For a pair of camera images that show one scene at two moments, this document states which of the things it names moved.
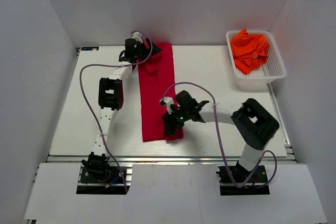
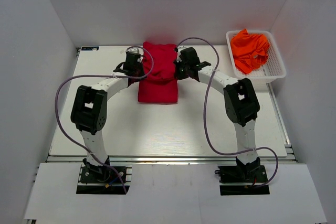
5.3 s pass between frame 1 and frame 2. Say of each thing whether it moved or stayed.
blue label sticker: stayed
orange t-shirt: stayed
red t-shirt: moved
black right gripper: moved
